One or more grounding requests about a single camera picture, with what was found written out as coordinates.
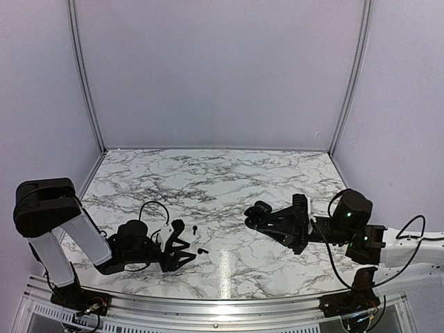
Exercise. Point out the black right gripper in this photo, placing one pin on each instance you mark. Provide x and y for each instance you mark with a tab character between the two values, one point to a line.
297	216

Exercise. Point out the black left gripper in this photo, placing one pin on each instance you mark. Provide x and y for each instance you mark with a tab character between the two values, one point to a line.
171	263

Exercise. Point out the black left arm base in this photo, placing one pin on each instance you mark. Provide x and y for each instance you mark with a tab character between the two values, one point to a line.
84	301

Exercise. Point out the aluminium front rail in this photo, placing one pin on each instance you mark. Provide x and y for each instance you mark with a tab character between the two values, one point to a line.
131	313

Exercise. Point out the right aluminium corner post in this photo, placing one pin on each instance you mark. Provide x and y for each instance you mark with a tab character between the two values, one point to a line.
357	64

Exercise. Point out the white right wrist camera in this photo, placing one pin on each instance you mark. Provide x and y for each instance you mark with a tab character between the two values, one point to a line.
310	215

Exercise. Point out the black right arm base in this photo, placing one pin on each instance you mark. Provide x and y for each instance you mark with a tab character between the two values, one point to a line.
359	298

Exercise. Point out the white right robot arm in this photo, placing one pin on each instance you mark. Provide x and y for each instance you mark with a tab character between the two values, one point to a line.
392	260

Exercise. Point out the left aluminium corner post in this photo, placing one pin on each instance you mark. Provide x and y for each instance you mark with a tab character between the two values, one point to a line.
82	74

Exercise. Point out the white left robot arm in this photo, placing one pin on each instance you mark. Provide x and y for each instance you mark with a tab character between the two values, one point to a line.
42	206

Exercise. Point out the aluminium corner post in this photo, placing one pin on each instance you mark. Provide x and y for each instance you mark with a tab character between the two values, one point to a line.
357	64
82	74

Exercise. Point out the black round puck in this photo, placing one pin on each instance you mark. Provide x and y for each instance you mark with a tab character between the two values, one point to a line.
257	214

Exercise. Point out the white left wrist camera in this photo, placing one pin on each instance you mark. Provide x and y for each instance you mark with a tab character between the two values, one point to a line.
164	234

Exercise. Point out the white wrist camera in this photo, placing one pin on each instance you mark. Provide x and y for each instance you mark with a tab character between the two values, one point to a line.
164	234
310	215

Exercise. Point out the black stem earbud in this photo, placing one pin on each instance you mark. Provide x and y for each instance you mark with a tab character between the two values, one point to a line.
202	251

